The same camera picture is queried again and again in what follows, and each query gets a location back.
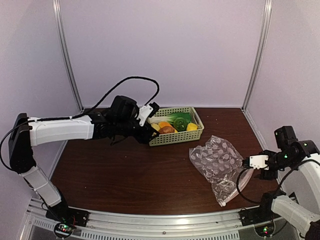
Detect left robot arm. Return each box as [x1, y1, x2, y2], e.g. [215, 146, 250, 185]
[8, 95, 159, 222]

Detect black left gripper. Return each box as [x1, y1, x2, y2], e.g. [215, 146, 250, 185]
[115, 114, 160, 144]

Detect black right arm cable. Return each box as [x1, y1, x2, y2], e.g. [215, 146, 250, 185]
[236, 159, 320, 204]

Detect left aluminium frame post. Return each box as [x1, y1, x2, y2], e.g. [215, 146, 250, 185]
[52, 0, 84, 112]

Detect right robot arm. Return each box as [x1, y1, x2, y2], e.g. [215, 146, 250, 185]
[256, 126, 320, 240]

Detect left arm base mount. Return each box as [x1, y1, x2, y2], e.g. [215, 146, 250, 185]
[45, 205, 89, 227]

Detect green lime toy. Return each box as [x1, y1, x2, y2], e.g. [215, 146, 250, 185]
[173, 117, 188, 132]

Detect left circuit board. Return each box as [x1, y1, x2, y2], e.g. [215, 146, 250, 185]
[53, 222, 75, 238]

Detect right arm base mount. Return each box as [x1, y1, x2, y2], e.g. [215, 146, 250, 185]
[238, 190, 287, 226]

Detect brown potato toy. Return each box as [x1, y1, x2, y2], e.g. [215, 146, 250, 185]
[159, 125, 175, 134]

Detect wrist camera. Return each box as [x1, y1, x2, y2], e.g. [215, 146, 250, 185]
[242, 155, 269, 170]
[137, 102, 160, 127]

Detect circuit board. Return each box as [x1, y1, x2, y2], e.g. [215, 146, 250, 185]
[53, 222, 75, 238]
[254, 223, 275, 238]

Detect aluminium frame post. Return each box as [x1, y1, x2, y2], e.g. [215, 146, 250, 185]
[52, 0, 84, 112]
[241, 0, 273, 112]

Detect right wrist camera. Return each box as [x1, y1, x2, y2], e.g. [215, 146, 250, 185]
[242, 155, 269, 170]

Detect orange mango toy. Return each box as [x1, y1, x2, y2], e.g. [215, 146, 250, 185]
[158, 121, 173, 129]

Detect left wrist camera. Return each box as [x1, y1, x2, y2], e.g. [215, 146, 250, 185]
[137, 102, 160, 127]

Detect yellow lemon toy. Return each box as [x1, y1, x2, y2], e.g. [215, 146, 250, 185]
[186, 122, 198, 131]

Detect clear zip top bag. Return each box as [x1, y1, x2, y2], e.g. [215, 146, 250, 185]
[189, 135, 244, 207]

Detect green plastic basket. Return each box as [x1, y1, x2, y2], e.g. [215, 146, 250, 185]
[149, 106, 205, 147]

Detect right circuit board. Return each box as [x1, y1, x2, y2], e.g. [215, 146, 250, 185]
[254, 223, 275, 238]

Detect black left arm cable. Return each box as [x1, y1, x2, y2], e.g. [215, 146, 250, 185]
[27, 76, 160, 123]

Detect aluminium front rail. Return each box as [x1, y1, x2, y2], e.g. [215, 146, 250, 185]
[24, 196, 311, 240]

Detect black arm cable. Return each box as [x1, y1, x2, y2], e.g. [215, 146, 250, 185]
[27, 76, 160, 123]
[236, 159, 320, 204]

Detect green bok choy toy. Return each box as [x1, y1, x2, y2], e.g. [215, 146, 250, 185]
[148, 112, 192, 125]

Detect right aluminium frame post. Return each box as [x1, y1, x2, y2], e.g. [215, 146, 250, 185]
[241, 0, 273, 112]

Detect pale yellow bumpy fruit toy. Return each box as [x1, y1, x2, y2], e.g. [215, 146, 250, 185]
[151, 123, 161, 131]

